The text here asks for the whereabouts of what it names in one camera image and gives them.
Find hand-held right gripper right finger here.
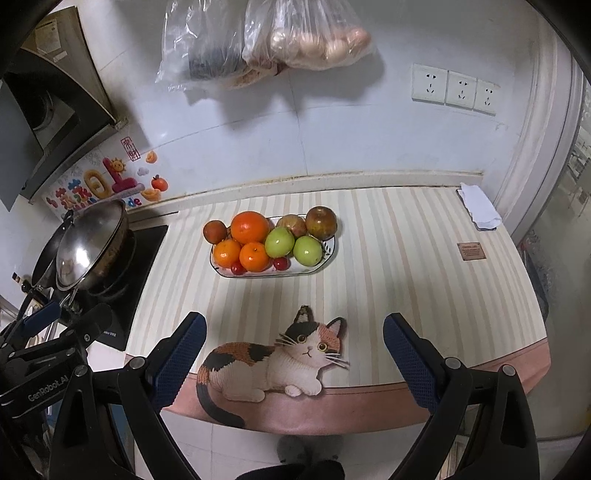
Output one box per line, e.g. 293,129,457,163
383,313,541,480

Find large orange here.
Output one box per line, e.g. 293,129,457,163
231,211,270,244

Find white folded cloth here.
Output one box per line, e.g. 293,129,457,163
457,183,502,232

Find red green apple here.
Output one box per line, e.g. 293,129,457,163
305,206,338,241

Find black induction cooker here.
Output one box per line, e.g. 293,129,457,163
81,224,169,352

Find white wall socket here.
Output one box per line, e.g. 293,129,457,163
445,70,478,109
412,64,448,103
475,78,500,115

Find small orange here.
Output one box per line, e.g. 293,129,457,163
213,240,242,269
239,241,271,272

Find steel wok lid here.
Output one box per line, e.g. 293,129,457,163
55,200,129,291

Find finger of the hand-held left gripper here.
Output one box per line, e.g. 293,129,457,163
0,302,62,352
28,303,114,358

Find steel wok with lid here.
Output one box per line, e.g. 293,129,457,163
32,198,137,291

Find patterned glass plate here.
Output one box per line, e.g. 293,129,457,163
211,216,339,278

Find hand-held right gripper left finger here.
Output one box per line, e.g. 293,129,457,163
48,311,208,480

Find clear plastic bag of eggs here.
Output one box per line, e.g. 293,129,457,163
242,0,374,72

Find range hood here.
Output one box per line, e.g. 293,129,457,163
0,7,118,210

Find striped tablecloth with cat print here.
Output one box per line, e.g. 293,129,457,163
126,185,552,437

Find brownish red apple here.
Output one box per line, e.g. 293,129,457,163
276,214,308,237

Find colourful lettering wall sticker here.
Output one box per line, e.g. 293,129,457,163
44,157,145,210

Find dark red small fruit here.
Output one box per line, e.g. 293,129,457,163
203,220,229,244

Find clear plastic bag dark contents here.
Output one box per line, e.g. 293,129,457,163
156,0,252,92

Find glass door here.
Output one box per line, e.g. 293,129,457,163
522,83,591,324

